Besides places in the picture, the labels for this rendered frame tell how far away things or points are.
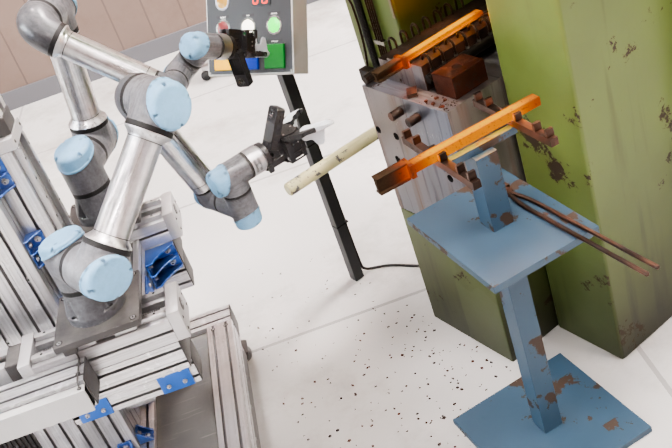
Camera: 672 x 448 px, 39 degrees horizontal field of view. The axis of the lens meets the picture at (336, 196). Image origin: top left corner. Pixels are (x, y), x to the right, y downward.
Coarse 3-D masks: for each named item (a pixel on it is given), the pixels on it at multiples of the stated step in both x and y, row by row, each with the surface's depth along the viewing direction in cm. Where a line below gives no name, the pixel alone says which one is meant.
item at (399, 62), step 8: (464, 16) 275; (472, 16) 273; (456, 24) 272; (464, 24) 272; (440, 32) 270; (448, 32) 269; (432, 40) 267; (416, 48) 266; (424, 48) 266; (400, 56) 263; (408, 56) 263; (384, 64) 263; (392, 64) 261; (400, 64) 264; (408, 64) 263; (376, 72) 260; (384, 72) 261; (392, 72) 262; (376, 80) 261; (384, 80) 261
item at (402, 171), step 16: (528, 96) 224; (512, 112) 221; (480, 128) 219; (496, 128) 221; (448, 144) 217; (464, 144) 218; (400, 160) 215; (416, 160) 215; (432, 160) 216; (384, 176) 212; (400, 176) 215; (416, 176) 214; (384, 192) 214
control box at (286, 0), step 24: (216, 0) 302; (240, 0) 297; (264, 0) 292; (288, 0) 287; (216, 24) 303; (240, 24) 298; (264, 24) 293; (288, 24) 288; (288, 48) 289; (216, 72) 305; (264, 72) 295; (288, 72) 290
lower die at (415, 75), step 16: (480, 0) 285; (448, 16) 285; (480, 16) 273; (432, 32) 276; (464, 32) 269; (480, 32) 268; (400, 48) 276; (432, 48) 266; (448, 48) 264; (464, 48) 266; (416, 64) 261; (432, 64) 261; (416, 80) 265
